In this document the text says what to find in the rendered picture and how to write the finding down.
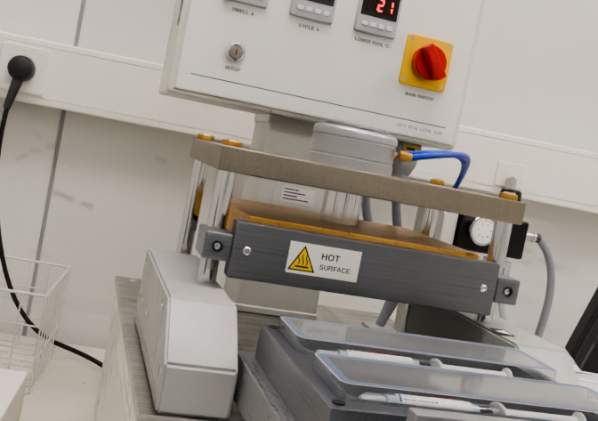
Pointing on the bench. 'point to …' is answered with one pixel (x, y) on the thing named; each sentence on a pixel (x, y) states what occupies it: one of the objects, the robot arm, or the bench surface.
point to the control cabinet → (326, 75)
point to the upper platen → (338, 222)
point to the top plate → (359, 170)
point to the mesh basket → (40, 322)
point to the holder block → (311, 384)
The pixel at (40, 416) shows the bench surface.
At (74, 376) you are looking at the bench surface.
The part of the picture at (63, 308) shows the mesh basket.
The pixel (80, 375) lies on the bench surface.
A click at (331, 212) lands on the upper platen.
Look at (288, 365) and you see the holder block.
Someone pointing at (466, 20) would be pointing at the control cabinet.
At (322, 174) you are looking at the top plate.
